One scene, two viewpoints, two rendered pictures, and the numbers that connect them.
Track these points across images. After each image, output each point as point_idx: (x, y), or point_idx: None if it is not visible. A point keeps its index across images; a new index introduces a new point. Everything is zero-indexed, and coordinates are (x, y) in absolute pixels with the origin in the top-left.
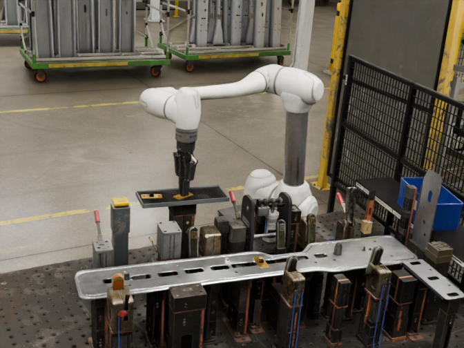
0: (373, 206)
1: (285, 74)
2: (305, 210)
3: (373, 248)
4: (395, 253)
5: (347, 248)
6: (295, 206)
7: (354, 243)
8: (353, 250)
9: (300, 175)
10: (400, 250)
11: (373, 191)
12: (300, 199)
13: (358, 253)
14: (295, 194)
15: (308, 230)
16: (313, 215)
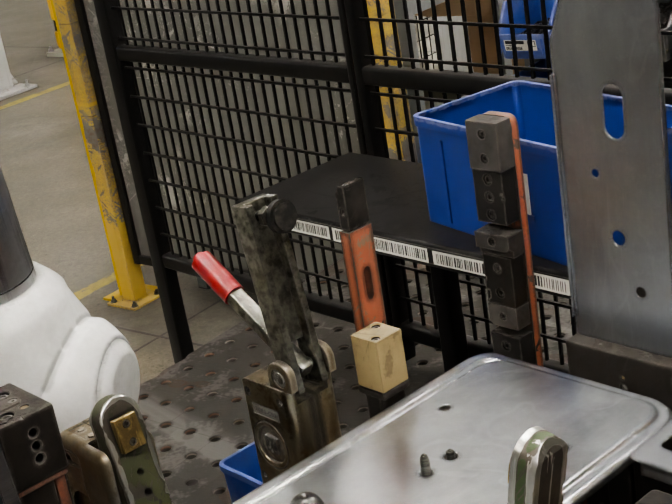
0: (373, 253)
1: None
2: (84, 387)
3: (515, 458)
4: (568, 429)
5: (347, 496)
6: (14, 395)
7: (364, 456)
8: (380, 499)
9: (5, 243)
10: (576, 406)
11: (353, 186)
12: (44, 352)
13: (411, 499)
14: (12, 336)
15: (123, 487)
16: (119, 402)
